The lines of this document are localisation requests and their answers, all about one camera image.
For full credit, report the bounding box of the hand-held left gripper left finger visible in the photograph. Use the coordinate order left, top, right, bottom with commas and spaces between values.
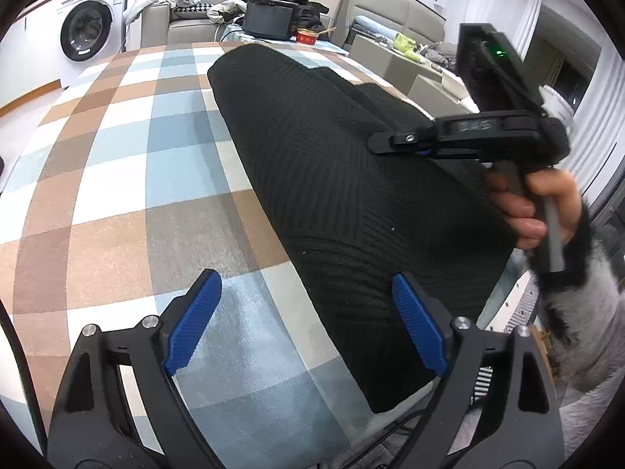
46, 269, 223, 469

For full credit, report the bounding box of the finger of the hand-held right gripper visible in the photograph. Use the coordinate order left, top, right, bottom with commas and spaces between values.
368, 124, 440, 157

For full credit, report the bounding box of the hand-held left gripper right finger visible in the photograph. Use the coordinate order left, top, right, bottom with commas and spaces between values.
391, 272, 564, 469

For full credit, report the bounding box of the black knit sweater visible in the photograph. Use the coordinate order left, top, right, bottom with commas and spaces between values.
207, 43, 518, 414

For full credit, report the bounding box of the person's right forearm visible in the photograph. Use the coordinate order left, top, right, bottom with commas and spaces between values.
525, 205, 625, 401

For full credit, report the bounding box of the person's right hand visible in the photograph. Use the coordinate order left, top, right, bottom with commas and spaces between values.
486, 168, 584, 251

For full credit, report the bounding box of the beige cabinet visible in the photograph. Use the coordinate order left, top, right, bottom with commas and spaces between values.
407, 74, 477, 113
350, 34, 443, 96

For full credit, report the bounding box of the grey blanket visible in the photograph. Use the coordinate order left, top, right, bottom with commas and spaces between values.
420, 41, 460, 66

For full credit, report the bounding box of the green plastic bag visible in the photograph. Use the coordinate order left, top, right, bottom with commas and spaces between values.
393, 32, 421, 62

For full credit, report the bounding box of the striped cloth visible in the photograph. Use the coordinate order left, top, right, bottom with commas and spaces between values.
471, 293, 540, 396

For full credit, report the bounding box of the blue pillow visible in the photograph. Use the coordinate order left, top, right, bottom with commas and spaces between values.
354, 14, 396, 37

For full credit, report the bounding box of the white curtain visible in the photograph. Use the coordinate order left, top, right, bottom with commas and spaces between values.
515, 0, 545, 59

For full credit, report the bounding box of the red bowl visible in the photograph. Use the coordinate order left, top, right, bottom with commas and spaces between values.
296, 29, 335, 45

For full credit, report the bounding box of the plaid tablecloth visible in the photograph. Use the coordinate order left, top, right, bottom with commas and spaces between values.
0, 41, 489, 455

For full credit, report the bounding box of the light blue tablecloth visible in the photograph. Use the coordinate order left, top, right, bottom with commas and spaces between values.
217, 29, 350, 54

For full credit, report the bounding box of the white grey garment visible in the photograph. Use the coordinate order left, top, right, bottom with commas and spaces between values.
207, 0, 247, 25

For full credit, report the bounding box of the light grey hoodie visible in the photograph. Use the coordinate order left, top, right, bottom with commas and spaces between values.
124, 0, 201, 25

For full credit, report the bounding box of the white kitchen base cabinet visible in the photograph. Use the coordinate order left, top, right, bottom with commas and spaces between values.
0, 7, 64, 108

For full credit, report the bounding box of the white washing machine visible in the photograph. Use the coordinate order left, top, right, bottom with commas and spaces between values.
59, 0, 132, 63

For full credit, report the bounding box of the black cable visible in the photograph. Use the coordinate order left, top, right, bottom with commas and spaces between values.
0, 298, 50, 455

